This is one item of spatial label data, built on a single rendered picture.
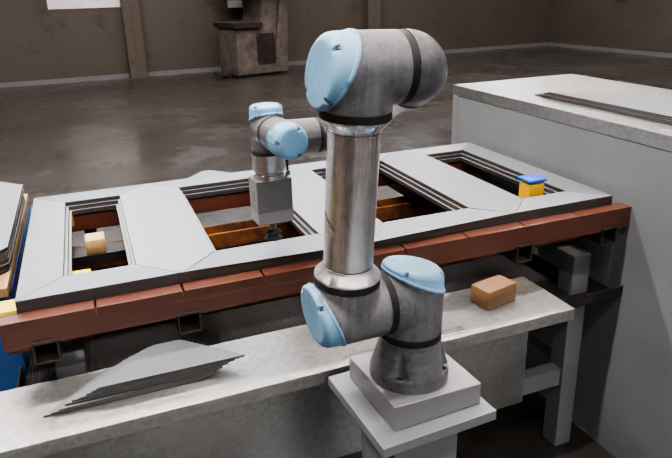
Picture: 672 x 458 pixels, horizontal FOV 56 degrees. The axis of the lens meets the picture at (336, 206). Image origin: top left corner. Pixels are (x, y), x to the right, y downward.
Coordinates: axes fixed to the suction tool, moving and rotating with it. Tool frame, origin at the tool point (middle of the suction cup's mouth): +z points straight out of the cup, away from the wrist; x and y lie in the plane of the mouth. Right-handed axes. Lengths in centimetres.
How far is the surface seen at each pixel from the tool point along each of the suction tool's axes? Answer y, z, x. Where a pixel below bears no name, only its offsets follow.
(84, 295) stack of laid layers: 42.8, 4.4, 2.1
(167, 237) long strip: 21.8, 3.1, -19.9
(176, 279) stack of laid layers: 23.7, 4.6, 2.7
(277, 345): 4.9, 20.2, 13.9
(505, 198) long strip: -72, 3, -6
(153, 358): 31.6, 16.2, 13.7
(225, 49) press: -230, 42, -979
